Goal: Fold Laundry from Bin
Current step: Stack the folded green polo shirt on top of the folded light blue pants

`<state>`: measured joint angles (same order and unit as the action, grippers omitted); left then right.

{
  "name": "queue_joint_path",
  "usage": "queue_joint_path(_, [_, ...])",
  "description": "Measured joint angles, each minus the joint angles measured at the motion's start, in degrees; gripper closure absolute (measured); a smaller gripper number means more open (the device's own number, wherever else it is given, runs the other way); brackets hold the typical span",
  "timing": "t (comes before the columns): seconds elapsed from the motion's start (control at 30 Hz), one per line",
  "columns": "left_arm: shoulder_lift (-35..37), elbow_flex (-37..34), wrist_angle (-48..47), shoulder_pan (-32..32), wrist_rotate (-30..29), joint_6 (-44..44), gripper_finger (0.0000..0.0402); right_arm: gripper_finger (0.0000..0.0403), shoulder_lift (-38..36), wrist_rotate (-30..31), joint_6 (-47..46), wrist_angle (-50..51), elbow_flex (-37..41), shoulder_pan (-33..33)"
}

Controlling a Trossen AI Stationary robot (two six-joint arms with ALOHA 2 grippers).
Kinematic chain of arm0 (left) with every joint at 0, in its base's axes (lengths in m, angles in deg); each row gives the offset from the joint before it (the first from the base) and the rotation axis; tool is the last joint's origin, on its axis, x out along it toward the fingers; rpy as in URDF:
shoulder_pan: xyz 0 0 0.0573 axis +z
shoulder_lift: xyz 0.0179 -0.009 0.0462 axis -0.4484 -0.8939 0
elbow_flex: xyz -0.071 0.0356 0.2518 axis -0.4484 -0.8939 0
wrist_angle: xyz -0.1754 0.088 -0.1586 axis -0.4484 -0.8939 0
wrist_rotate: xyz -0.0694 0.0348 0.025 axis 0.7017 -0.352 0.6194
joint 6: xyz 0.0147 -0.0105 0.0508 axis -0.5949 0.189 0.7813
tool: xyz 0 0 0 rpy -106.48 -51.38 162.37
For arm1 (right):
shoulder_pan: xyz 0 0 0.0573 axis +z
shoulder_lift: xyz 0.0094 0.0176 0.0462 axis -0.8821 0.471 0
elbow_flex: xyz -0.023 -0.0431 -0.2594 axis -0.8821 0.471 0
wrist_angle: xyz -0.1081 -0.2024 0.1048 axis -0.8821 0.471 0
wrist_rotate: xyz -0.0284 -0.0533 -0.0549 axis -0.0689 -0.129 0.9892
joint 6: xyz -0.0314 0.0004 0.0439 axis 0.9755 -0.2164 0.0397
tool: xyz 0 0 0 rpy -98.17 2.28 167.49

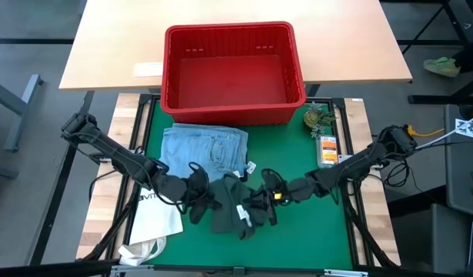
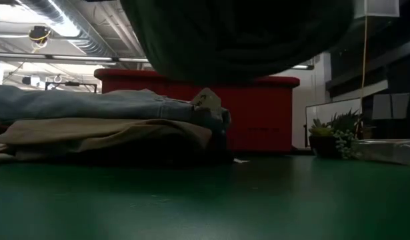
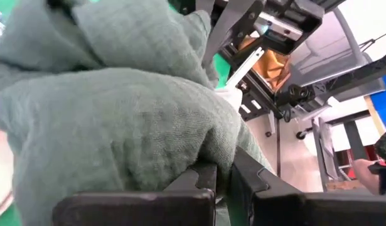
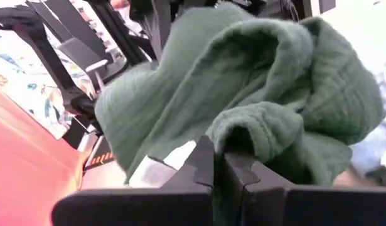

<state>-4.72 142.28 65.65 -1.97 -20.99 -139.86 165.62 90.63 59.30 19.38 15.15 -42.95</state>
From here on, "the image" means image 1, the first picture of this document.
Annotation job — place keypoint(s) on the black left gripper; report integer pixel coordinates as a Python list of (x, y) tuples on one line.
[(197, 192)]

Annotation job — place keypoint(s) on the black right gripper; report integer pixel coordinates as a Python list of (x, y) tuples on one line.
[(274, 196)]

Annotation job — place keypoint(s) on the dark green garment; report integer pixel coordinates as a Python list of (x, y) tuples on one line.
[(228, 204)]

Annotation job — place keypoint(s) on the pale blue denim garment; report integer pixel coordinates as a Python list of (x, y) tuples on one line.
[(201, 148)]

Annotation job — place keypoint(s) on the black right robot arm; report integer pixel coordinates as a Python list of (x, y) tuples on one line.
[(359, 161)]

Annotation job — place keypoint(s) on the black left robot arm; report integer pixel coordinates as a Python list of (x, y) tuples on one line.
[(117, 155)]

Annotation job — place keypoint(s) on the red plastic laundry bin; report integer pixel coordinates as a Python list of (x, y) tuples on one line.
[(232, 111)]

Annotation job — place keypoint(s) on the white paper garment tag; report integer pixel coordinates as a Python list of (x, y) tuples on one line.
[(237, 174), (251, 167)]

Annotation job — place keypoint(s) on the green table mat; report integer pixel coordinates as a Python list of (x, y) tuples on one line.
[(297, 238)]

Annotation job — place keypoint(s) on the white canvas tote bag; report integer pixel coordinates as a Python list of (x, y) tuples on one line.
[(155, 223)]

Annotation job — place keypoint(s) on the orange white printed card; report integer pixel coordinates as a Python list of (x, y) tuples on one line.
[(327, 151)]

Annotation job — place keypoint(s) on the small artificial potted plant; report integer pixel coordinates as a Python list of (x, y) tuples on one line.
[(315, 117)]

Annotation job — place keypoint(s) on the white paper label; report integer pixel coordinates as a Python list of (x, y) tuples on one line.
[(147, 69)]

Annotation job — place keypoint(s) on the black steel floor beam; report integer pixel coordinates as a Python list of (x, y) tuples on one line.
[(60, 184)]

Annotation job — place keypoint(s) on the light wooden table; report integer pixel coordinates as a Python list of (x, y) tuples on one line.
[(117, 38)]

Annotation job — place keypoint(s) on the grey metal box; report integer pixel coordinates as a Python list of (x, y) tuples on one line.
[(447, 238)]

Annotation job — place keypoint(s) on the grey cabinet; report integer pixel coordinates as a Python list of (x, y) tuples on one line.
[(463, 173)]

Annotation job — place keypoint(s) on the grey table leg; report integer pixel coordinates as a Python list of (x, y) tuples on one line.
[(20, 115)]

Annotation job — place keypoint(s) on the white printed sign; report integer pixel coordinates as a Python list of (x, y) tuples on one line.
[(468, 130)]

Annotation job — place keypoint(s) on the person's green shoe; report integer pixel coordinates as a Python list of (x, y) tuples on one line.
[(442, 66)]

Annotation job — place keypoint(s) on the black table base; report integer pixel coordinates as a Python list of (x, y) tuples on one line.
[(428, 41)]

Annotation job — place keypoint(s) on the person's leg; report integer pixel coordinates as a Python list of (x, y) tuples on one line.
[(470, 57)]

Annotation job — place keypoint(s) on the white metal bracket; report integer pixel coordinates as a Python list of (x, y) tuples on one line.
[(345, 273)]

